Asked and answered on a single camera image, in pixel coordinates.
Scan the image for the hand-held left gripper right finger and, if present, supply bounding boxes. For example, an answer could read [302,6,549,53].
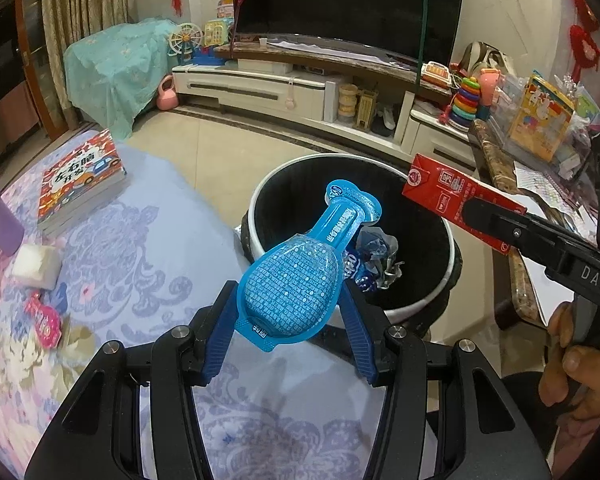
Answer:
[337,280,551,480]

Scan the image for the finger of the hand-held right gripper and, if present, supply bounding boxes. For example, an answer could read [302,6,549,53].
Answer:
[465,197,600,275]

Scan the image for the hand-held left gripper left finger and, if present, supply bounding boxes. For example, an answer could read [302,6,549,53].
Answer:
[25,280,243,480]

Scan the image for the red drink carton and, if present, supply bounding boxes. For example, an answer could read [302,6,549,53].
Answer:
[401,154,528,256]

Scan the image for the blue blister pack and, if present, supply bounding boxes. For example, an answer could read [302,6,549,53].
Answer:
[234,179,383,353]

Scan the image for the black bin with white rim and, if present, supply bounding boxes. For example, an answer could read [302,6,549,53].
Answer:
[240,154,463,341]

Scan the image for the person's right hand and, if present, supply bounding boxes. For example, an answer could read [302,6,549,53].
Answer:
[539,301,600,411]

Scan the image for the white paper sheet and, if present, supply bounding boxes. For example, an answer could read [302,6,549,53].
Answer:
[512,160,600,321]

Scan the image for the blue and white wrapper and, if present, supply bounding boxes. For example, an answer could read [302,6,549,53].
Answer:
[342,250,376,293]

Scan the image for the marble table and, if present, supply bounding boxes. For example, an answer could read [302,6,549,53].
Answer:
[467,120,600,341]

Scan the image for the crumpled wrappers in bin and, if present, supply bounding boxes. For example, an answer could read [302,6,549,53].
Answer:
[357,225,406,288]

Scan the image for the rainbow stacking rings toy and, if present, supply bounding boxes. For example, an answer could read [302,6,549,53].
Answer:
[452,76,483,122]

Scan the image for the blue floral blanket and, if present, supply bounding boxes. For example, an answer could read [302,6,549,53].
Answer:
[0,130,441,480]

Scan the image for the pink toy cup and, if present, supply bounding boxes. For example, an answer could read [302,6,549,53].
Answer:
[477,67,501,121]

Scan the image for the pair of shoes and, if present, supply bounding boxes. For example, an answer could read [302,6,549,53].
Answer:
[374,105,399,137]

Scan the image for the pink snack packet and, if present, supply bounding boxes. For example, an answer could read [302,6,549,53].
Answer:
[24,294,63,348]

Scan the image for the wooden tower model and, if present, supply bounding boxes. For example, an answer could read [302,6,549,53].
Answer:
[356,89,378,128]

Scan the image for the white foam block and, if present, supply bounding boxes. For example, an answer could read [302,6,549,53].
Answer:
[11,244,63,291]

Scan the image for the yellow stacked containers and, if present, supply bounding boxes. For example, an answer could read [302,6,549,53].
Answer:
[337,84,359,121]

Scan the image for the stack of children's books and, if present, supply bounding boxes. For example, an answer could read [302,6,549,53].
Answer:
[36,129,128,236]

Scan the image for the white flat box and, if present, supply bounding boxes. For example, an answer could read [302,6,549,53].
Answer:
[324,80,341,122]

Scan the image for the green hoop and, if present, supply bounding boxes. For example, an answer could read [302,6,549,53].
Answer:
[414,0,429,97]

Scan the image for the pink kettlebell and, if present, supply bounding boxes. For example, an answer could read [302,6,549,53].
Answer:
[157,75,181,112]

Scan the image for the purple bottle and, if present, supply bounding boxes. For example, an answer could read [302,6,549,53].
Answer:
[0,165,26,256]

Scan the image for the white television cabinet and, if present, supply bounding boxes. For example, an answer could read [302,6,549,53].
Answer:
[172,35,481,171]

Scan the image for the blue toy track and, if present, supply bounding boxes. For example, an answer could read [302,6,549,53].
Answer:
[192,47,227,67]

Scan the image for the black television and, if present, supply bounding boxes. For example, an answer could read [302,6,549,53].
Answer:
[230,0,466,63]

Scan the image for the teal cloth cover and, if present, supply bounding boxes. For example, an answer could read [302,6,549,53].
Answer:
[62,17,178,141]

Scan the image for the ferris wheel toy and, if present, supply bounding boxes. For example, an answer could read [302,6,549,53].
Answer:
[167,22,206,63]

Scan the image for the toy house box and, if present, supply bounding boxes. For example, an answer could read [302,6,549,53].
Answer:
[203,19,231,48]

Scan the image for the pink hoop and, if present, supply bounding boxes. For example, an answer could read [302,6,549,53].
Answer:
[229,0,254,56]

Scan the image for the beige patterned curtain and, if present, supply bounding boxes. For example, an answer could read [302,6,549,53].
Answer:
[40,0,131,126]

